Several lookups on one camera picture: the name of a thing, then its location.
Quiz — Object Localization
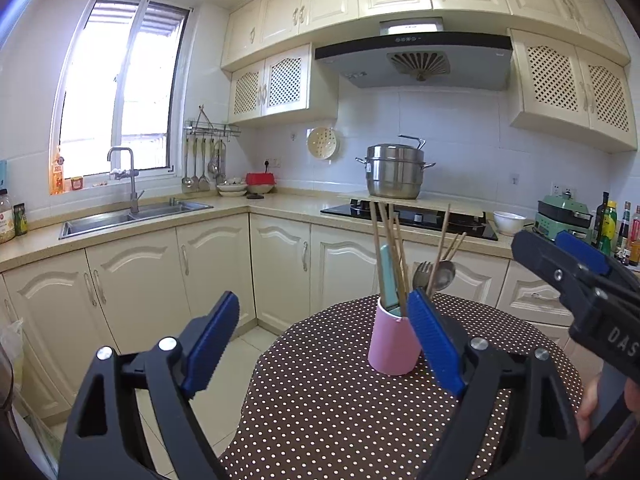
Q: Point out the wooden chopstick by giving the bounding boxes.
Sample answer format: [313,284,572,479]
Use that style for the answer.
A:
[426,203,451,298]
[393,211,411,299]
[370,200,385,307]
[376,203,407,318]
[442,232,466,261]

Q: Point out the steel spoon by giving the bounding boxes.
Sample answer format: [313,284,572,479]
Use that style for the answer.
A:
[426,260,456,294]

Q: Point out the light blue sheathed knife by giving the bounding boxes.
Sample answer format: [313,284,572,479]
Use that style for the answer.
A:
[380,244,399,311]

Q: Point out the person's right hand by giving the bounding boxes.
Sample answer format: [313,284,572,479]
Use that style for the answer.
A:
[576,373,601,441]

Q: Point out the green yellow oil bottle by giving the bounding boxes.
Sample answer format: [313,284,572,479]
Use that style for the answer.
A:
[599,200,617,256]

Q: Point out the red label sauce bottle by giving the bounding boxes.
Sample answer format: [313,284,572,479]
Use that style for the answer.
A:
[628,206,640,266]

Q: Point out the dark sauce bottle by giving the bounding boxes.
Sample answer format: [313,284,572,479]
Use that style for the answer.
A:
[591,191,610,248]

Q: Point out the green electric cooker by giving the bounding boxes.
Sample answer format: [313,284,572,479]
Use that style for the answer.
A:
[534,193,593,243]

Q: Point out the white ceramic bowl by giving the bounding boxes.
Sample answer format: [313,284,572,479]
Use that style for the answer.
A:
[494,211,526,236]

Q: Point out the pink utensil holder cup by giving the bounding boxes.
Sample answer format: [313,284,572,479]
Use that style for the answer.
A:
[368,300,422,376]

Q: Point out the black gas stove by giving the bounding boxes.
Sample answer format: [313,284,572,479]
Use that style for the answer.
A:
[321,198,498,242]

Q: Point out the brown polka dot tablecloth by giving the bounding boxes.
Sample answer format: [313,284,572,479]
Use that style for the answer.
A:
[218,291,586,480]

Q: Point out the steel sink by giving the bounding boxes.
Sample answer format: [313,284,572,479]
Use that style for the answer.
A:
[58,200,209,240]

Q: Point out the stainless steel steamer pot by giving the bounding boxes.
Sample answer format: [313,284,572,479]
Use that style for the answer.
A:
[355,134,435,200]

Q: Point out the glass jar white lid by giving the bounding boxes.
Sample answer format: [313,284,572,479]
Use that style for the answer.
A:
[0,188,15,244]

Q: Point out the steel faucet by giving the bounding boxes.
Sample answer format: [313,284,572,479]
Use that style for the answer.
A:
[106,145,143,214]

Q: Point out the stacked plates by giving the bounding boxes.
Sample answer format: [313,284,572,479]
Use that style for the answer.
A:
[216,180,247,197]

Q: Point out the red container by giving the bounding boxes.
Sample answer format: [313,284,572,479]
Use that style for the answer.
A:
[245,172,276,195]

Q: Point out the range hood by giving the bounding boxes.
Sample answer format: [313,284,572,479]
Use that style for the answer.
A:
[314,24,513,91]

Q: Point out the hanging utensil rack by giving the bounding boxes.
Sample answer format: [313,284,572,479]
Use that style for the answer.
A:
[181,104,241,193]

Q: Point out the window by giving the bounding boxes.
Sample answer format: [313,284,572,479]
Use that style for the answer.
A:
[52,0,191,179]

